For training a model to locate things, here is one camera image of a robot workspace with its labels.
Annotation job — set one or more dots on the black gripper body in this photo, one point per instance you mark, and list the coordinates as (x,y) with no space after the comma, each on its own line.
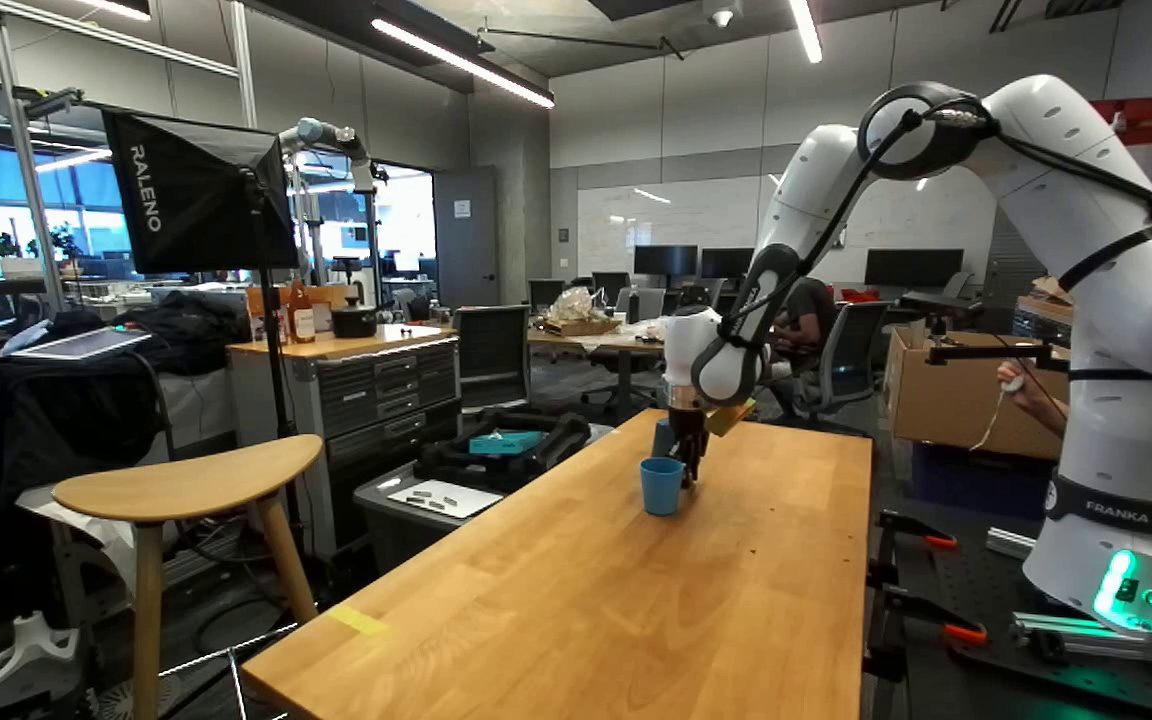
(690,425)

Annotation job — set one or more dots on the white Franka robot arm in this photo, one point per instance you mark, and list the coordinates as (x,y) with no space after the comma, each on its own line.
(1082,307)

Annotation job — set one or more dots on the upright blue plastic cup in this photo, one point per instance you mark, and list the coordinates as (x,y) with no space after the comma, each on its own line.
(662,486)

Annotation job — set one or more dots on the dark computer monitor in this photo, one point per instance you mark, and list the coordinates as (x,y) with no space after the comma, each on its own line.
(724,264)
(664,261)

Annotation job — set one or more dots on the teal plastic case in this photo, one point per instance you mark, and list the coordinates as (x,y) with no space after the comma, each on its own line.
(507,447)

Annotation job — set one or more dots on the black mesh office chair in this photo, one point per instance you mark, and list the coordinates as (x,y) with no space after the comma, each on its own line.
(857,349)

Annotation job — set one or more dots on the black clamp with orange tip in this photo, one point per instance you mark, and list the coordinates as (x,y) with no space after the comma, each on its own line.
(918,530)
(928,624)

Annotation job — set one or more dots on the cardboard box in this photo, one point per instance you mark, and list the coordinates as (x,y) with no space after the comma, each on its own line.
(961,395)

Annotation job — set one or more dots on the aluminium extrusion bar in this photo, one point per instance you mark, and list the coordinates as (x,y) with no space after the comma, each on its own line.
(1008,542)
(1099,624)

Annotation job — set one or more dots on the grey drawer cabinet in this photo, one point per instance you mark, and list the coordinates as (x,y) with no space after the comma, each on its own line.
(361,402)

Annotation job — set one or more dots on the black device on cabinet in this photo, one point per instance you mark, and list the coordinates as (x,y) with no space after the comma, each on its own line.
(354,323)

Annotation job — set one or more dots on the softbox light stand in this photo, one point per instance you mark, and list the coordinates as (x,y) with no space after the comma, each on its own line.
(272,342)

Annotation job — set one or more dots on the wooden stool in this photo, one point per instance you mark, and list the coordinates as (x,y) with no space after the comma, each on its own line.
(190,501)

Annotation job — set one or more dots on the black softbox light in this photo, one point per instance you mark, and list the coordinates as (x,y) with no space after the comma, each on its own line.
(199,192)

